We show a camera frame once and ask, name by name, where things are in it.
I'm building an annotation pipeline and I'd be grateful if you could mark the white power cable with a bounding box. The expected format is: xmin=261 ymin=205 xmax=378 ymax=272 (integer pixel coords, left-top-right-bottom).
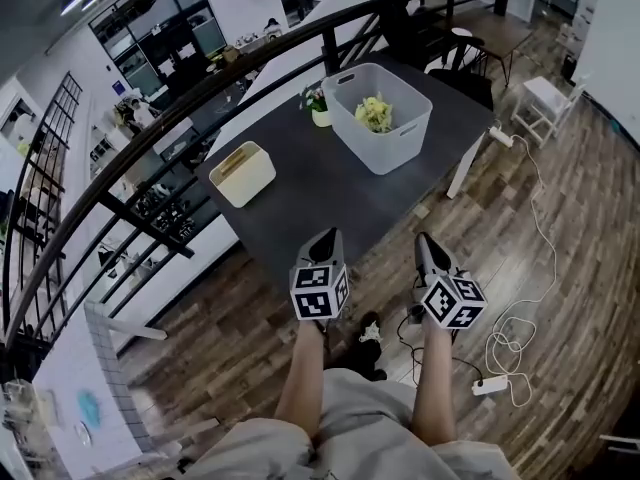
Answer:
xmin=485 ymin=135 xmax=559 ymax=409

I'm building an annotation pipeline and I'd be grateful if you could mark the brown wooden table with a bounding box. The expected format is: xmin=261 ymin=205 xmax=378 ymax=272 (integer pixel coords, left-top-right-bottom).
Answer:
xmin=434 ymin=7 xmax=534 ymax=89

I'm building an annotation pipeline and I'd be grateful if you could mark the person's grey shirt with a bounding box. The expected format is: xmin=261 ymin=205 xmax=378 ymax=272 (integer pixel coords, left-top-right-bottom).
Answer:
xmin=189 ymin=367 xmax=521 ymax=480

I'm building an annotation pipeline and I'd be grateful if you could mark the black stool with white seat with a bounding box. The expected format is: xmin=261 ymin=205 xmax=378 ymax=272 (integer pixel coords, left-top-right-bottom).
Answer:
xmin=449 ymin=26 xmax=489 ymax=77

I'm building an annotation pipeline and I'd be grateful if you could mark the black glass cabinet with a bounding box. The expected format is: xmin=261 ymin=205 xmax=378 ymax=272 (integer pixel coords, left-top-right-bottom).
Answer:
xmin=89 ymin=0 xmax=229 ymax=99

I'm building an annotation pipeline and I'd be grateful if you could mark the cream desk organizer box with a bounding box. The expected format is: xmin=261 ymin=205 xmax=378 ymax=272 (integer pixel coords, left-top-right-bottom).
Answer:
xmin=208 ymin=140 xmax=277 ymax=208

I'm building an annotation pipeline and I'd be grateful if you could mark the potted plant in white pot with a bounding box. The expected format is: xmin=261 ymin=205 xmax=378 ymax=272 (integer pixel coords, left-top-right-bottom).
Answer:
xmin=298 ymin=85 xmax=334 ymax=129

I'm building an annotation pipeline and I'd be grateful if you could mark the white power strip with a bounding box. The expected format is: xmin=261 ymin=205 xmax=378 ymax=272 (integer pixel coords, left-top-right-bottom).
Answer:
xmin=472 ymin=374 xmax=510 ymax=397
xmin=488 ymin=125 xmax=515 ymax=149

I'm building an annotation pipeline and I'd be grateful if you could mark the white tiled counter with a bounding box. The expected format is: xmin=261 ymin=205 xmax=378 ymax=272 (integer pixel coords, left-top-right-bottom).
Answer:
xmin=29 ymin=300 xmax=169 ymax=480

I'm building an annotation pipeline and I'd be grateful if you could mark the black mesh office chair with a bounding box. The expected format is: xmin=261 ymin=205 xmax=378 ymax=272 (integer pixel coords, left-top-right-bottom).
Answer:
xmin=379 ymin=0 xmax=496 ymax=109

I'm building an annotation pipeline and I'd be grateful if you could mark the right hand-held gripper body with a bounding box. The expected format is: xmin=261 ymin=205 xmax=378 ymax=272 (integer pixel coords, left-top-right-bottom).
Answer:
xmin=413 ymin=231 xmax=489 ymax=330

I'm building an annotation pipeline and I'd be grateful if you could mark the black metal railing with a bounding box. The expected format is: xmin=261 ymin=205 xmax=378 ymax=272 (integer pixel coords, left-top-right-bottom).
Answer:
xmin=0 ymin=0 xmax=501 ymax=349

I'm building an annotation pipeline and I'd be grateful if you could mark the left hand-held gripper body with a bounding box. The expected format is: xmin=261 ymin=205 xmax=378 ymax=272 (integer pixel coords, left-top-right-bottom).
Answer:
xmin=288 ymin=226 xmax=350 ymax=322

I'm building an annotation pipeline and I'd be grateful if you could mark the person's right forearm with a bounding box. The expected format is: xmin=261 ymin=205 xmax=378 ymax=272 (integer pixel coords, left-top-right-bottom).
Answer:
xmin=410 ymin=315 xmax=459 ymax=444

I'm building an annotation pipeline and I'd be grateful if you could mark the white square stool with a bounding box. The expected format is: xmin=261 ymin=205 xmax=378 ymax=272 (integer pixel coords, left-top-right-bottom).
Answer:
xmin=510 ymin=75 xmax=586 ymax=149

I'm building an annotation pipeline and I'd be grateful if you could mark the translucent white plastic bin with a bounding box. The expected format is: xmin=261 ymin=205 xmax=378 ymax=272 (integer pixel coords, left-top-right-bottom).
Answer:
xmin=320 ymin=62 xmax=434 ymax=177

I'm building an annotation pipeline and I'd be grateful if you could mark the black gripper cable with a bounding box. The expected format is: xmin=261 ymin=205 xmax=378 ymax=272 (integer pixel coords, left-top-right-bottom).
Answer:
xmin=397 ymin=275 xmax=484 ymax=389

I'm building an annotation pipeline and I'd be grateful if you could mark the blue cloth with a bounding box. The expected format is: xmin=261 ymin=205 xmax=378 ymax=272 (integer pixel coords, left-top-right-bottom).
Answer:
xmin=77 ymin=390 xmax=104 ymax=427

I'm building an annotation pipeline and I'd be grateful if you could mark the yellow flowers bouquet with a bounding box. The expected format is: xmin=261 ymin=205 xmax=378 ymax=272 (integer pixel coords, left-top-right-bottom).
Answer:
xmin=354 ymin=92 xmax=396 ymax=134

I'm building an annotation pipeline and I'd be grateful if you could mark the person's left forearm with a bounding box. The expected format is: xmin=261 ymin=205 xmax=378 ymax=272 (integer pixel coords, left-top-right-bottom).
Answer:
xmin=273 ymin=317 xmax=331 ymax=442

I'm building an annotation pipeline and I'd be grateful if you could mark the person's black shoe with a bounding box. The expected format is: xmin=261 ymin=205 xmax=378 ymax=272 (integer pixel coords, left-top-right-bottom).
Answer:
xmin=344 ymin=340 xmax=389 ymax=382
xmin=355 ymin=310 xmax=384 ymax=343

